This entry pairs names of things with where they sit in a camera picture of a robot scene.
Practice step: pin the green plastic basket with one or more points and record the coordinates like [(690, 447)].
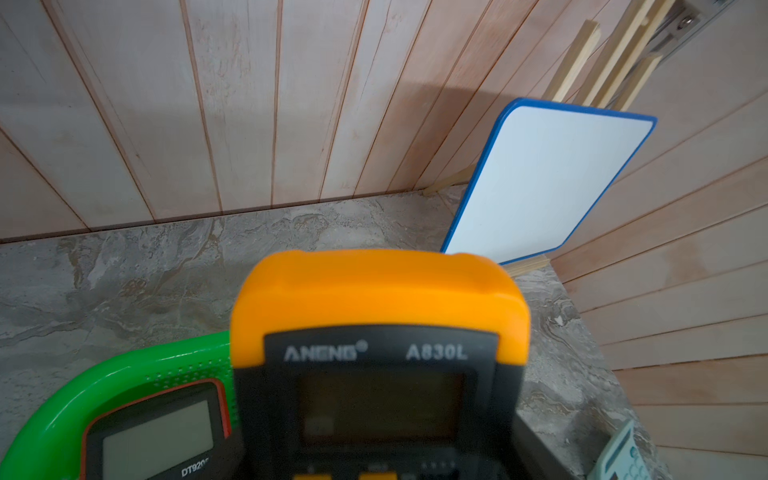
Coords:
[(50, 444)]

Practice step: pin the dark red DT9205A multimeter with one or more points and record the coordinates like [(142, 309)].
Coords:
[(183, 432)]

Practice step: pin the small whiteboard blue frame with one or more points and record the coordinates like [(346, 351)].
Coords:
[(542, 170)]

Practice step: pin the grey desk calculator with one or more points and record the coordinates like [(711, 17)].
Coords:
[(621, 458)]

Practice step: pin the yellow multimeter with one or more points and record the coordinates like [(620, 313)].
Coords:
[(379, 364)]

